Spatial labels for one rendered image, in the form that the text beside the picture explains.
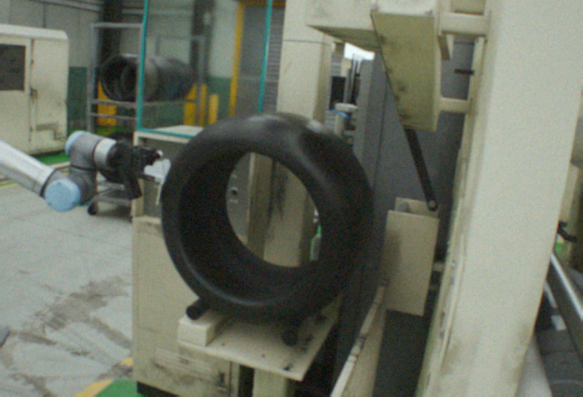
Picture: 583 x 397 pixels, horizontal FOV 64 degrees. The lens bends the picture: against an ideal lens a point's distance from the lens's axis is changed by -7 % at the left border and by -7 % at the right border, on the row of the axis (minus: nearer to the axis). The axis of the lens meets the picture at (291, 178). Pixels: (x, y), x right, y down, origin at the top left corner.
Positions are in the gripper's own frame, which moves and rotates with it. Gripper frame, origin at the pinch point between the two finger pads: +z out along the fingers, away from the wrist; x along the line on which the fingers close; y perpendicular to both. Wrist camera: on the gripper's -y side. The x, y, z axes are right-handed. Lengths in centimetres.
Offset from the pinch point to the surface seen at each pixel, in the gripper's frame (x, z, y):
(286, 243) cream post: 26.2, 29.9, -17.2
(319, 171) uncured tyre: -11.0, 43.8, 16.7
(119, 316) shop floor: 113, -89, -134
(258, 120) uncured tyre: -8.2, 25.7, 24.2
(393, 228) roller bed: 19, 62, 0
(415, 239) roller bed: 19, 69, -2
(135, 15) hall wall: 906, -695, 65
